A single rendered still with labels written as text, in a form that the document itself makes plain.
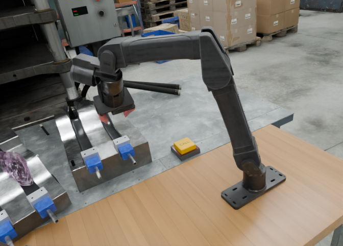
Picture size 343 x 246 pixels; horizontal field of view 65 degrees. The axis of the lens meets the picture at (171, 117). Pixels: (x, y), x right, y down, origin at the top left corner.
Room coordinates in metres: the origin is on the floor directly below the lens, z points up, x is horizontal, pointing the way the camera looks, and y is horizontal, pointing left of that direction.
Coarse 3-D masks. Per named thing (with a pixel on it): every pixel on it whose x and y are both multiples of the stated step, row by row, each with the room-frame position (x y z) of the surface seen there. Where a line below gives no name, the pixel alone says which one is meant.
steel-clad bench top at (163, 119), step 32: (160, 96) 1.30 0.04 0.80; (192, 96) 1.25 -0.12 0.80; (256, 96) 1.14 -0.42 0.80; (32, 128) 1.16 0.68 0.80; (160, 128) 0.98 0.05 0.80; (192, 128) 0.94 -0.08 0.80; (224, 128) 0.91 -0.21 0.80; (256, 128) 0.87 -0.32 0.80; (64, 160) 0.85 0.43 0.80; (160, 160) 0.76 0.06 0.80; (96, 192) 0.65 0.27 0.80
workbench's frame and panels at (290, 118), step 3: (285, 117) 0.93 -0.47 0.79; (288, 117) 0.93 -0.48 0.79; (291, 117) 0.94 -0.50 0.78; (279, 120) 0.91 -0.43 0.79; (282, 120) 0.92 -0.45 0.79; (285, 120) 0.93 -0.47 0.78; (288, 120) 0.94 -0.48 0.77; (291, 120) 0.94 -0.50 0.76; (273, 123) 0.90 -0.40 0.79; (276, 123) 0.91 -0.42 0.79; (279, 123) 0.91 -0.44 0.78; (282, 123) 0.92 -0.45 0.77; (285, 123) 0.93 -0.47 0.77; (276, 126) 0.91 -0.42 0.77; (279, 126) 0.91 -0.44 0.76
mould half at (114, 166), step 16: (64, 112) 1.00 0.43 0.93; (80, 112) 0.98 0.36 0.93; (96, 112) 0.98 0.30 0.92; (64, 128) 0.91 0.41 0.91; (96, 128) 0.91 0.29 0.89; (128, 128) 0.87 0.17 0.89; (64, 144) 0.83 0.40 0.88; (96, 144) 0.79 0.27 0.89; (112, 144) 0.77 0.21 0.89; (144, 144) 0.75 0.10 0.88; (80, 160) 0.71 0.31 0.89; (112, 160) 0.71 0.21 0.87; (128, 160) 0.73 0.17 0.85; (144, 160) 0.75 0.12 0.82; (80, 176) 0.66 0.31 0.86; (96, 176) 0.68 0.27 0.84; (112, 176) 0.70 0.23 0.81
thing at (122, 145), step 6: (120, 138) 0.76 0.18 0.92; (126, 138) 0.75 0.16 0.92; (114, 144) 0.74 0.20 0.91; (120, 144) 0.73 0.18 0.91; (126, 144) 0.74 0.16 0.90; (120, 150) 0.71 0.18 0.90; (126, 150) 0.71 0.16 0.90; (132, 150) 0.70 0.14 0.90; (126, 156) 0.70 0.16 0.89; (132, 156) 0.70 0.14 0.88; (132, 162) 0.65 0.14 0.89
